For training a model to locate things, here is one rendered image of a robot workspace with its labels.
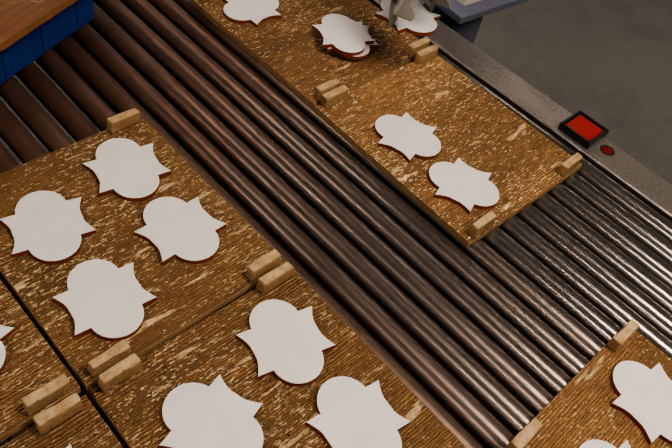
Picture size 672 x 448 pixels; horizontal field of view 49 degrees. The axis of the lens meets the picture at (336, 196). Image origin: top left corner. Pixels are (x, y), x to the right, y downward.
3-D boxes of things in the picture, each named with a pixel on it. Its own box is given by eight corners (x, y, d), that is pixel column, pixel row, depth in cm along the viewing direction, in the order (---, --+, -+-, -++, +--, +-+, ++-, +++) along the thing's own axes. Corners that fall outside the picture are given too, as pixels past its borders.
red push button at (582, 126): (577, 118, 159) (580, 113, 158) (600, 135, 157) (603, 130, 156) (562, 129, 156) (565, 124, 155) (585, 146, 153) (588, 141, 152)
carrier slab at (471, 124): (432, 57, 164) (433, 51, 163) (579, 169, 147) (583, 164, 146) (313, 112, 145) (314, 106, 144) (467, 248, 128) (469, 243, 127)
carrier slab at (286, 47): (309, -36, 182) (310, -42, 181) (430, 54, 165) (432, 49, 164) (190, 4, 163) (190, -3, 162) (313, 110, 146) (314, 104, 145)
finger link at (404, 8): (397, 38, 143) (423, -4, 139) (377, 21, 145) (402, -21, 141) (406, 40, 145) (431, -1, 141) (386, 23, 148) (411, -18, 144)
